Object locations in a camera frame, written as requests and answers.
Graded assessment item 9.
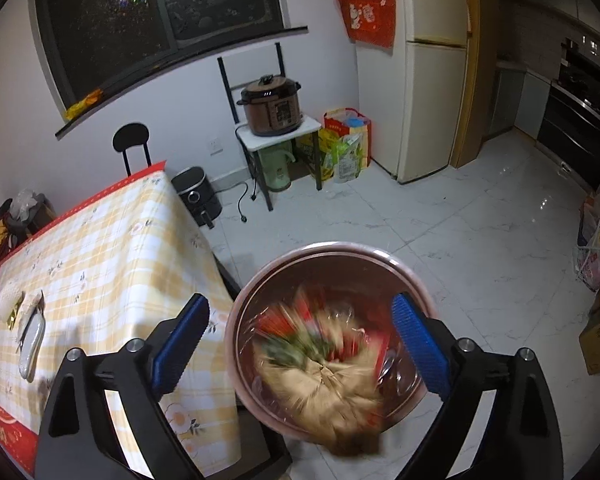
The yellow checkered tablecloth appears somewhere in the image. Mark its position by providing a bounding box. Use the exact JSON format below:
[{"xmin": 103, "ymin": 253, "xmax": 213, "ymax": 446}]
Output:
[{"xmin": 0, "ymin": 160, "xmax": 241, "ymax": 478}]

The clear crumpled plastic bag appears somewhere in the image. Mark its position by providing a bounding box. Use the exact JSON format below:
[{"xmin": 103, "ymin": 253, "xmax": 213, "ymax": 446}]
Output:
[{"xmin": 11, "ymin": 189, "xmax": 41, "ymax": 218}]

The green kettle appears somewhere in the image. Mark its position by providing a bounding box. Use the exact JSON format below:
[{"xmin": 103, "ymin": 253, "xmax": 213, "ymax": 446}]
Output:
[{"xmin": 257, "ymin": 146, "xmax": 297, "ymax": 192}]

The black air fryer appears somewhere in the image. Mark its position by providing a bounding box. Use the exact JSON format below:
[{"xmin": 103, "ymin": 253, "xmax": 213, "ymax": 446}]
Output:
[{"xmin": 171, "ymin": 166, "xmax": 223, "ymax": 229}]

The black rack with white shelf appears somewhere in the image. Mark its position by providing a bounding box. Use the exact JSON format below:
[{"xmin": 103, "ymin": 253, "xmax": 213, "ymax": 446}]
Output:
[{"xmin": 217, "ymin": 42, "xmax": 326, "ymax": 211}]

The white rack with bags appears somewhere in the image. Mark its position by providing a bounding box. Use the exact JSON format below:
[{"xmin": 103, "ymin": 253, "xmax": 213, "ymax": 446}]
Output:
[{"xmin": 575, "ymin": 195, "xmax": 600, "ymax": 291}]

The colourful shopping bag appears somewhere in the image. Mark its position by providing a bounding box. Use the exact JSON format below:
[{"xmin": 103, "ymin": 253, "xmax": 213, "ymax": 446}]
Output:
[{"xmin": 322, "ymin": 107, "xmax": 372, "ymax": 183}]

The brown pressure cooker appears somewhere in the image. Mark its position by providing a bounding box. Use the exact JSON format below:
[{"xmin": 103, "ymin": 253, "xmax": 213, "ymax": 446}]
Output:
[{"xmin": 237, "ymin": 74, "xmax": 302, "ymax": 137}]

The black chair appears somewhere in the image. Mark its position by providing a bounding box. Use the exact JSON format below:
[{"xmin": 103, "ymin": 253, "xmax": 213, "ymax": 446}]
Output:
[{"xmin": 112, "ymin": 122, "xmax": 151, "ymax": 177}]

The dark window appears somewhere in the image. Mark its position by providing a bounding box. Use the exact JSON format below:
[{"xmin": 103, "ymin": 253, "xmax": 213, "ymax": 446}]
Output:
[{"xmin": 32, "ymin": 0, "xmax": 309, "ymax": 136}]

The cream refrigerator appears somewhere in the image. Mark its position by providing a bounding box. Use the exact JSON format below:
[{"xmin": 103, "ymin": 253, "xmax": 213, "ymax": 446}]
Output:
[{"xmin": 356, "ymin": 0, "xmax": 473, "ymax": 184}]

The orange packet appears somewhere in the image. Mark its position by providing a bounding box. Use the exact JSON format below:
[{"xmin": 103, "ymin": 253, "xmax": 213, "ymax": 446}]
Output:
[{"xmin": 64, "ymin": 89, "xmax": 103, "ymax": 121}]

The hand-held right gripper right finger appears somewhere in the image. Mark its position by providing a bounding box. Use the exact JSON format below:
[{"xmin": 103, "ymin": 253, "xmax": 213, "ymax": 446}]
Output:
[{"xmin": 390, "ymin": 292, "xmax": 566, "ymax": 480}]

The white flat dish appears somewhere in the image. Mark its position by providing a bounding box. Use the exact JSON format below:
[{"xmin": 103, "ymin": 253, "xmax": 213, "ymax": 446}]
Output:
[{"xmin": 19, "ymin": 292, "xmax": 46, "ymax": 381}]

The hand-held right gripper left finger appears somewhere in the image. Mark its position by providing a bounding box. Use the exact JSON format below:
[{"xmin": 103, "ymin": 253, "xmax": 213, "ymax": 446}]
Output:
[{"xmin": 34, "ymin": 292, "xmax": 211, "ymax": 480}]

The red hanging cloth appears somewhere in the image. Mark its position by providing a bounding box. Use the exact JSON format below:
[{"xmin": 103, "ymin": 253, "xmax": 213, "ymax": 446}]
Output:
[{"xmin": 332, "ymin": 0, "xmax": 397, "ymax": 50}]

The black built-in oven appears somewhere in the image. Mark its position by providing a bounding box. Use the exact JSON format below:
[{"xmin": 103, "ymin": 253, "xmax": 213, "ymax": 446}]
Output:
[{"xmin": 536, "ymin": 37, "xmax": 600, "ymax": 191}]

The tan bag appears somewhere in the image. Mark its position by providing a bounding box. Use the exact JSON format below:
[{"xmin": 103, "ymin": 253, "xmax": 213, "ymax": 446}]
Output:
[{"xmin": 252, "ymin": 285, "xmax": 386, "ymax": 456}]

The grey kitchen cabinet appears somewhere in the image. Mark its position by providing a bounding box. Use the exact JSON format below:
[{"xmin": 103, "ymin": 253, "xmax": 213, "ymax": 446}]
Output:
[{"xmin": 495, "ymin": 60, "xmax": 551, "ymax": 141}]

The brown plastic basin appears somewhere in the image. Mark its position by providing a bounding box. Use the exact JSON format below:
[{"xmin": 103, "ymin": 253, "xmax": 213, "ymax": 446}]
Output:
[{"xmin": 226, "ymin": 242, "xmax": 443, "ymax": 443}]

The black power cable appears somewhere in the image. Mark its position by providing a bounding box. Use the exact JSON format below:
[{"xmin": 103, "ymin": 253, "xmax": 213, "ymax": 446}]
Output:
[{"xmin": 235, "ymin": 182, "xmax": 261, "ymax": 223}]

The gold wrapper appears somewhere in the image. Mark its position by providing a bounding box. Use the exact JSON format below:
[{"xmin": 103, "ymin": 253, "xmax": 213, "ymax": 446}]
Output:
[{"xmin": 7, "ymin": 297, "xmax": 26, "ymax": 328}]

